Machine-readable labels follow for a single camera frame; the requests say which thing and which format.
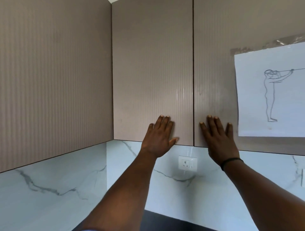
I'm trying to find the person's left hand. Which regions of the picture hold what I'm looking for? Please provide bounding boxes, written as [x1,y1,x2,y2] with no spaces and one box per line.
[140,115,179,159]

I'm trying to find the person's right hand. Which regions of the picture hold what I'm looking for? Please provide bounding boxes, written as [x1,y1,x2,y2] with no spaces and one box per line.
[199,115,240,166]

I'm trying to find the person's right forearm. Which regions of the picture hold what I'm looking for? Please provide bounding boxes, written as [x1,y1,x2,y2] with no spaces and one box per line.
[223,159,305,231]

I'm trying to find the person's left forearm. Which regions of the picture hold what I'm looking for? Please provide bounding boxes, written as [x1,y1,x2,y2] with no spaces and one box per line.
[81,148,158,231]

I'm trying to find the black wristband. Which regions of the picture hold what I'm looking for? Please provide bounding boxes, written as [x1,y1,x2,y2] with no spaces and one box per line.
[220,157,244,171]

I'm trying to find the white paper with figure sketch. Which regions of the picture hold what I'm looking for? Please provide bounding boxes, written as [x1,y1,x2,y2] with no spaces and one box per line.
[234,42,305,138]

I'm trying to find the clear adhesive tape strip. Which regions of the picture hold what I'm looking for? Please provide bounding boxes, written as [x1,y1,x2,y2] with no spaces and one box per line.
[230,33,305,56]

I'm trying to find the white wall socket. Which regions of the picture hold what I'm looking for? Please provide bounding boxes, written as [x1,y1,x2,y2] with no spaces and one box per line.
[178,156,198,172]

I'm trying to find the beige ribbed corner wall cabinet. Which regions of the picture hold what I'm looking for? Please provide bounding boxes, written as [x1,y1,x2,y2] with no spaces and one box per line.
[0,0,113,174]

